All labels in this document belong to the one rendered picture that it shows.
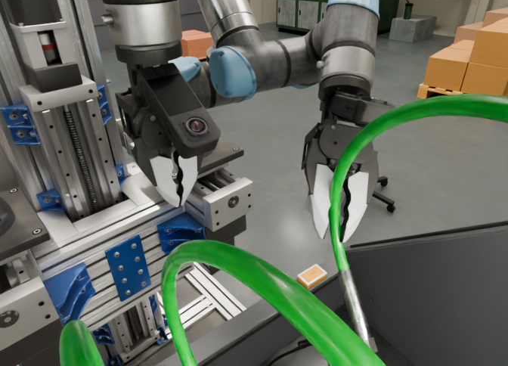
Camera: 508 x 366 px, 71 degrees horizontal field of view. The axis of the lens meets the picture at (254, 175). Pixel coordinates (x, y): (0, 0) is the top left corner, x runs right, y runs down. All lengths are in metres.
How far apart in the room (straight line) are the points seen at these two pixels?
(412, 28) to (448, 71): 3.29
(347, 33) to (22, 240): 0.67
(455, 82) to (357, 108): 4.22
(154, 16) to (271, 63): 0.23
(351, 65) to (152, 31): 0.26
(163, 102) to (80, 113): 0.53
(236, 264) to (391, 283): 0.57
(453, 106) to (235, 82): 0.34
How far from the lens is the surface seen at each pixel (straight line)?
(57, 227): 0.97
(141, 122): 0.42
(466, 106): 0.25
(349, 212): 0.46
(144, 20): 0.39
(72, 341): 0.22
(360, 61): 0.52
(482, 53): 4.52
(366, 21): 0.55
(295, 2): 8.18
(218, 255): 0.19
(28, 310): 0.78
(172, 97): 0.40
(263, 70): 0.56
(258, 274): 0.16
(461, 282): 0.63
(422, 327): 0.73
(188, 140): 0.37
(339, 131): 0.47
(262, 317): 0.67
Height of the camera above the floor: 1.49
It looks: 32 degrees down
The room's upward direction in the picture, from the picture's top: 1 degrees counter-clockwise
